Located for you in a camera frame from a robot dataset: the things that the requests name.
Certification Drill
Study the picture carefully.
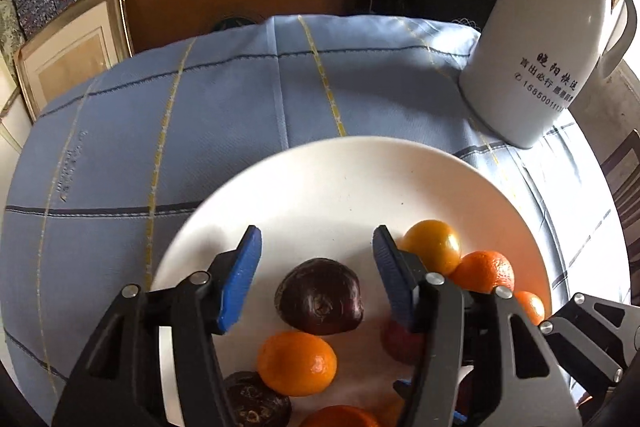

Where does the smooth yellow-orange citrus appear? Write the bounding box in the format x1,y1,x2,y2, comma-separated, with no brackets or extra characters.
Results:
401,219,462,277

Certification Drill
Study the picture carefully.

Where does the white thermos jug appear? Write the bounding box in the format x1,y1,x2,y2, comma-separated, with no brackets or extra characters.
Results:
459,0,638,150

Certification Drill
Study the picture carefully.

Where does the marble patterned box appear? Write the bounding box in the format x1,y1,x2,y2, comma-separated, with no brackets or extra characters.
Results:
0,0,26,55

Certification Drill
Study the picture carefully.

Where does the dark purple passion fruit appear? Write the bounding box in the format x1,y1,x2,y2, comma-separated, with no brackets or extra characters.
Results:
275,258,365,336
222,371,292,427

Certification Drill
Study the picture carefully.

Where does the large textured orange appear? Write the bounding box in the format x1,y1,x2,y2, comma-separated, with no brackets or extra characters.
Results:
448,250,516,295

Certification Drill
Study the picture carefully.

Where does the small orange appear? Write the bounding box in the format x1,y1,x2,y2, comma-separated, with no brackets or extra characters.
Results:
257,331,338,397
514,291,546,327
300,404,381,427

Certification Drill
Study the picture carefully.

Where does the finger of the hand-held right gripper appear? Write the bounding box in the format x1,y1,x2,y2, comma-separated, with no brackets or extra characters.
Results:
539,292,628,390
392,378,418,403

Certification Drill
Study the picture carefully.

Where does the red tomato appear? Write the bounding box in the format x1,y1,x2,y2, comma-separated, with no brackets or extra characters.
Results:
380,317,426,365

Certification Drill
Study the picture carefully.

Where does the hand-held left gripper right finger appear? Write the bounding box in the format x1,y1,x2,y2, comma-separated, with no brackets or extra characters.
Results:
372,225,583,427

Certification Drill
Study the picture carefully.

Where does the beige picture frame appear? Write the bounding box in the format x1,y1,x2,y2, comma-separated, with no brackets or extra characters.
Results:
14,0,133,122

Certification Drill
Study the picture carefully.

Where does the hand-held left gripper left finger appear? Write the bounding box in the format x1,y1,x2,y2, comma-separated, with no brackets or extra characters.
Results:
52,225,263,427

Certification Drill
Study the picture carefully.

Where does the blue checked tablecloth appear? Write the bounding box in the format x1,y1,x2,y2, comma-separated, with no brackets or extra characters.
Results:
0,14,631,427

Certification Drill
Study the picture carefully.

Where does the dark wooden chair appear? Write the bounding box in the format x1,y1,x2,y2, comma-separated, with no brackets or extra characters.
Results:
600,144,640,233

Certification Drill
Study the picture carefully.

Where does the white plate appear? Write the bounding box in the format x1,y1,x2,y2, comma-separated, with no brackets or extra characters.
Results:
150,136,553,427

